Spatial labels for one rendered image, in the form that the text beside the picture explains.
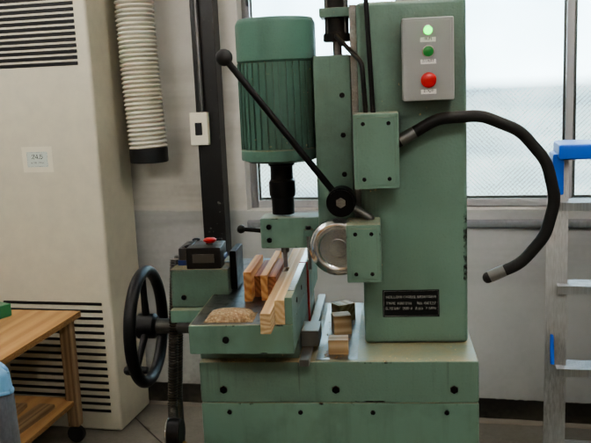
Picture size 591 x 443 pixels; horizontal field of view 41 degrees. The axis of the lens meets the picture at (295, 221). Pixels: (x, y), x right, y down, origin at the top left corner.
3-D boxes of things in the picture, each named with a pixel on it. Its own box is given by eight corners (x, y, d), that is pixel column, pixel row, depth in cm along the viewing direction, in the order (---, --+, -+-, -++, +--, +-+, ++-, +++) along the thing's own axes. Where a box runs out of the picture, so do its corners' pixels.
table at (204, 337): (207, 279, 217) (206, 258, 216) (317, 278, 214) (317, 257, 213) (142, 355, 158) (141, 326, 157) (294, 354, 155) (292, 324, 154)
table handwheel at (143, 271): (148, 250, 198) (110, 289, 170) (226, 249, 196) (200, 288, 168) (158, 356, 206) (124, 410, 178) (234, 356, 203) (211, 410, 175)
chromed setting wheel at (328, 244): (310, 273, 170) (309, 217, 168) (368, 272, 168) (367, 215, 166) (310, 277, 167) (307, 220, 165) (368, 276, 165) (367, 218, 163)
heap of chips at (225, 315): (210, 312, 164) (209, 304, 164) (258, 312, 163) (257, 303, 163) (203, 323, 158) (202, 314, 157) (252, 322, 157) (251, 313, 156)
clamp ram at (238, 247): (214, 279, 190) (211, 243, 189) (244, 279, 189) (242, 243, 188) (206, 289, 181) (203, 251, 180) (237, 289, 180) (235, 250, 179)
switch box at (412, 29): (402, 100, 161) (400, 20, 159) (451, 98, 160) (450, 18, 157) (403, 101, 155) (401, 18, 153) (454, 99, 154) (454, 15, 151)
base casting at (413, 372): (238, 336, 209) (236, 302, 208) (457, 334, 203) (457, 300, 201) (200, 403, 165) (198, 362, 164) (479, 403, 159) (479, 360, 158)
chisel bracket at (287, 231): (266, 249, 185) (264, 213, 183) (325, 247, 183) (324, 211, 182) (260, 256, 178) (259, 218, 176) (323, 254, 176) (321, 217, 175)
